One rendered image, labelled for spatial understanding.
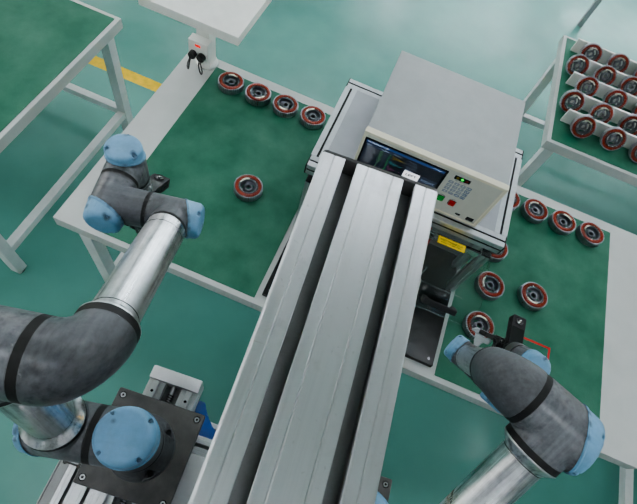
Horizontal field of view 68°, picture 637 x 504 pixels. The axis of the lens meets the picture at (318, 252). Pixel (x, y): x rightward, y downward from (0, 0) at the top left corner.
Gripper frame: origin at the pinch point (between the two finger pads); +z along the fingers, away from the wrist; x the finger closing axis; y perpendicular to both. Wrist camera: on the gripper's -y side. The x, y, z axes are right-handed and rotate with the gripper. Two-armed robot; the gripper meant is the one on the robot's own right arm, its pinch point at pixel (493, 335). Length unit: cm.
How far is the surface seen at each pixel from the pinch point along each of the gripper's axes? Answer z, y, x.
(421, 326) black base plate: 11.4, 7.4, -20.2
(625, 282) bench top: 42, -41, 58
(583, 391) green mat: 14.4, 6.2, 43.4
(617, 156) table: 77, -103, 52
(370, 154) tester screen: -18, -36, -61
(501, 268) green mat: 32.5, -25.1, 5.2
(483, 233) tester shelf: -7.4, -28.7, -18.5
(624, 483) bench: 59, 40, 104
